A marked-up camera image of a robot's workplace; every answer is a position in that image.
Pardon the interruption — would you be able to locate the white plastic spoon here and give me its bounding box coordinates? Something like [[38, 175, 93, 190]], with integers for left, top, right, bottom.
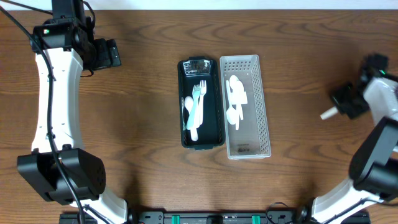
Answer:
[[320, 106, 339, 120], [183, 96, 199, 142], [233, 80, 244, 130]]

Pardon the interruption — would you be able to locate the pale green plastic fork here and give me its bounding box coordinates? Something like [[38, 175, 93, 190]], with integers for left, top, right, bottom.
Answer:
[[187, 84, 201, 130]]

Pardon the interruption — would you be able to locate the white plastic spoon bowl-down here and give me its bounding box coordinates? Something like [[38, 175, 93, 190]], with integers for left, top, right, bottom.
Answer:
[[229, 75, 244, 120]]

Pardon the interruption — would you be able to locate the white plastic utensil handle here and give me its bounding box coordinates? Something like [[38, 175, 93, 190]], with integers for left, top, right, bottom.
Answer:
[[226, 80, 239, 125]]

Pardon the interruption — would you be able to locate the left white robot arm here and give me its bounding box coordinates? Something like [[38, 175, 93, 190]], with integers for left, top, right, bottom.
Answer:
[[17, 1, 129, 223]]

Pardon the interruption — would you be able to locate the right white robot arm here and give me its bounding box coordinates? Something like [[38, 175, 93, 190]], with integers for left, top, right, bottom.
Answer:
[[295, 54, 397, 223]]

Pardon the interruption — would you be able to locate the clear white plastic basket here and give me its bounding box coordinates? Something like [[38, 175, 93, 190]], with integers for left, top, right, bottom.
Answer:
[[220, 55, 271, 160]]

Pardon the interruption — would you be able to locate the dark green plastic basket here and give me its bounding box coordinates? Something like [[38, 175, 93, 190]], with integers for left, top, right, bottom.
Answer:
[[177, 57, 225, 150]]

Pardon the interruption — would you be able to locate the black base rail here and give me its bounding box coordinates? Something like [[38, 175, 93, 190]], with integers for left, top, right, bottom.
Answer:
[[59, 209, 371, 224]]

